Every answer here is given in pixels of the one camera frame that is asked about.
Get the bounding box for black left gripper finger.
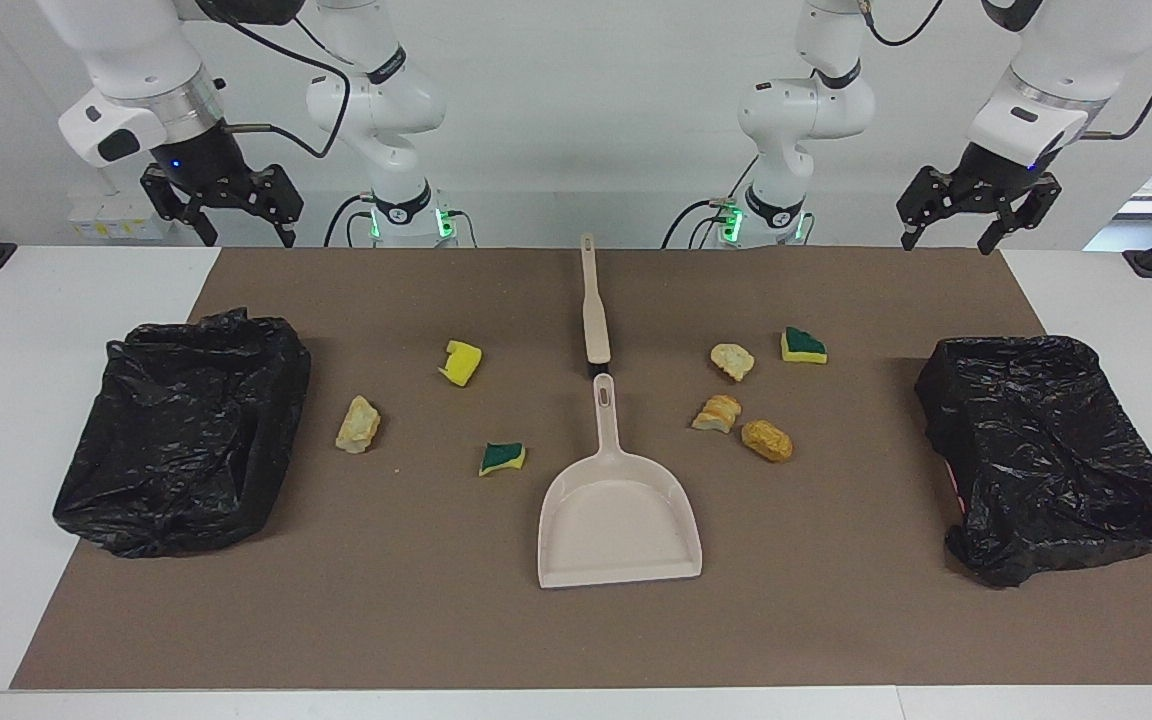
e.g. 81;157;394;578
897;167;949;250
978;173;1063;255

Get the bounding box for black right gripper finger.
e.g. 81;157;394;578
140;163;219;247
258;163;303;248

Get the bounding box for green yellow sponge piece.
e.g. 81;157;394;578
780;326;829;366
478;441;527;478

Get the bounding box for pale yellow bread chunk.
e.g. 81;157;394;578
334;394;383;455

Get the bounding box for light toasted bread chunk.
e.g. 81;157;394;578
710;343;756;383

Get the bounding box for brown fried nugget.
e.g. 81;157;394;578
740;419;795;464

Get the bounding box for striped croissant piece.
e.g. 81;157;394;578
690;394;743;435

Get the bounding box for beige hand brush black bristles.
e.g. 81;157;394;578
579;232;613;379

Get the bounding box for beige plastic dustpan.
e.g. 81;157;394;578
536;373;704;590

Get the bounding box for black bag lined trash bin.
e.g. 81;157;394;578
914;335;1152;589
52;308;313;559

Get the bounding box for brown table mat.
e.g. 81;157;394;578
9;246;1152;691

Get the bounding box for black base cable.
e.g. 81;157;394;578
324;195;369;248
663;198;737;249

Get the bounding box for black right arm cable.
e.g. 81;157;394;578
198;0;352;161

